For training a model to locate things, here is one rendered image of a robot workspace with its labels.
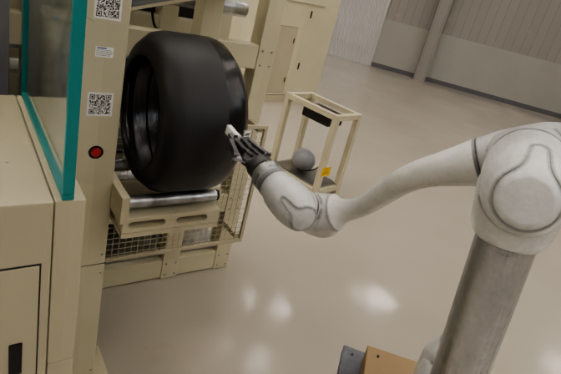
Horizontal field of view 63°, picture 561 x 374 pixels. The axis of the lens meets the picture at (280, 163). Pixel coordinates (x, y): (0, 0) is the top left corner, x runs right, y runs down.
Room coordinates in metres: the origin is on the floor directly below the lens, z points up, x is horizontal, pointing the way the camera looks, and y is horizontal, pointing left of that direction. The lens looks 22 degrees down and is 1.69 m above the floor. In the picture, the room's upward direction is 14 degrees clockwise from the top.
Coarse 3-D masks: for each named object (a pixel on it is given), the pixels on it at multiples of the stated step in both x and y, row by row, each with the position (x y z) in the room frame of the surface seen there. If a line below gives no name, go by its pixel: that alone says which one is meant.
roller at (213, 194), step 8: (176, 192) 1.42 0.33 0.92; (184, 192) 1.44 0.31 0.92; (192, 192) 1.45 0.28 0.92; (200, 192) 1.47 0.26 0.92; (208, 192) 1.49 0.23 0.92; (216, 192) 1.51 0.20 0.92; (136, 200) 1.32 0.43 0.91; (144, 200) 1.33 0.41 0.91; (152, 200) 1.35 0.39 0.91; (160, 200) 1.36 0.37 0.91; (168, 200) 1.38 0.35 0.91; (176, 200) 1.40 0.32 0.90; (184, 200) 1.42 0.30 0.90; (192, 200) 1.44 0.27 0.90; (200, 200) 1.46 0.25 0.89; (208, 200) 1.48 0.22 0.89
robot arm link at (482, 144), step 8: (512, 128) 0.89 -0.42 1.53; (520, 128) 0.83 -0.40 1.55; (528, 128) 0.81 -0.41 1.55; (536, 128) 0.81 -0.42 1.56; (544, 128) 0.82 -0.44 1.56; (552, 128) 0.84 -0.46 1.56; (560, 128) 0.83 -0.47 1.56; (488, 136) 0.89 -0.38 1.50; (496, 136) 0.86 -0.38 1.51; (560, 136) 0.81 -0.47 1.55; (480, 144) 0.88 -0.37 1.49; (488, 144) 0.86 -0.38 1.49; (480, 152) 0.87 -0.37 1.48; (480, 160) 0.86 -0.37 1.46; (480, 168) 0.85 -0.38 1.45
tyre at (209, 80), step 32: (160, 32) 1.50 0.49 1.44; (128, 64) 1.59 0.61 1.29; (160, 64) 1.37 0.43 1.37; (192, 64) 1.38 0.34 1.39; (224, 64) 1.46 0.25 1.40; (128, 96) 1.62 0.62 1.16; (160, 96) 1.33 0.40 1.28; (192, 96) 1.31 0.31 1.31; (224, 96) 1.38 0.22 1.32; (128, 128) 1.59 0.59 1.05; (160, 128) 1.30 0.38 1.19; (192, 128) 1.29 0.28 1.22; (224, 128) 1.35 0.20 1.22; (128, 160) 1.51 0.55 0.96; (160, 160) 1.29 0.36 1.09; (192, 160) 1.30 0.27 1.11; (224, 160) 1.37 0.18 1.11; (160, 192) 1.39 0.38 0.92
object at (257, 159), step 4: (252, 152) 1.22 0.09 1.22; (244, 156) 1.18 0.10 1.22; (248, 156) 1.19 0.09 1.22; (256, 156) 1.16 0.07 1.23; (260, 156) 1.16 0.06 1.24; (264, 156) 1.16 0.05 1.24; (268, 156) 1.18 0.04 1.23; (244, 160) 1.16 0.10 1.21; (248, 160) 1.16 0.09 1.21; (252, 160) 1.15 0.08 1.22; (256, 160) 1.15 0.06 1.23; (260, 160) 1.14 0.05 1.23; (264, 160) 1.14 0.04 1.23; (268, 160) 1.15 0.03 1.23; (244, 164) 1.16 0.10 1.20; (248, 164) 1.15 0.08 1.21; (252, 164) 1.14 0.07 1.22; (256, 164) 1.13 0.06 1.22; (248, 168) 1.15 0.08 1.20; (252, 168) 1.13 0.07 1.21; (248, 172) 1.15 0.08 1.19; (252, 172) 1.13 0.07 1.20
